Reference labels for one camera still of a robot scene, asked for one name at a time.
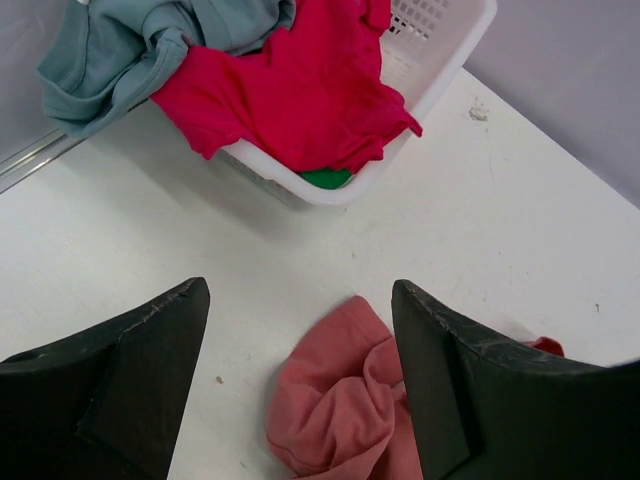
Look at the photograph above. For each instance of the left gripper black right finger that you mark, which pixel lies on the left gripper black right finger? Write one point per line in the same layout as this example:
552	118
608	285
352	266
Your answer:
485	406

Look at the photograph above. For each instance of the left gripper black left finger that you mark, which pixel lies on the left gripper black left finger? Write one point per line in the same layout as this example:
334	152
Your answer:
108	401

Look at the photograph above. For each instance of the salmon pink t-shirt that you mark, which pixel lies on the salmon pink t-shirt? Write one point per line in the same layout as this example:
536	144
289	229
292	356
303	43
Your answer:
340	406

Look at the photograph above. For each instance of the green t-shirt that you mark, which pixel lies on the green t-shirt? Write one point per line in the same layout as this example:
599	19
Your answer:
327	179

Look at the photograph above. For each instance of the grey-blue t-shirt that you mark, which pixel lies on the grey-blue t-shirt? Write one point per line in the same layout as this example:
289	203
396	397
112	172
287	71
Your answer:
110	55

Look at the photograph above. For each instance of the magenta red t-shirt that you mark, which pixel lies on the magenta red t-shirt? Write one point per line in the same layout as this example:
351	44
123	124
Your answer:
312	97

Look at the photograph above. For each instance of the white plastic laundry basket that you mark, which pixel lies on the white plastic laundry basket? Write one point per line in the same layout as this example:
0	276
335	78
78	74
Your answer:
424	47

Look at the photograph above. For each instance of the aluminium rail frame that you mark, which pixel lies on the aluminium rail frame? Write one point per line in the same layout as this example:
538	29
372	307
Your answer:
34	157

